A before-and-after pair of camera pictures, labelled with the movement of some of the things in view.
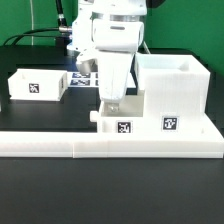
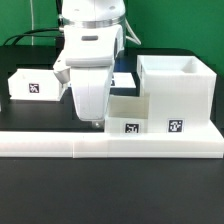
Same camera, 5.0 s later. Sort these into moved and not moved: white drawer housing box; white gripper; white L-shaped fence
Moved: white gripper; white drawer housing box
Not moved: white L-shaped fence
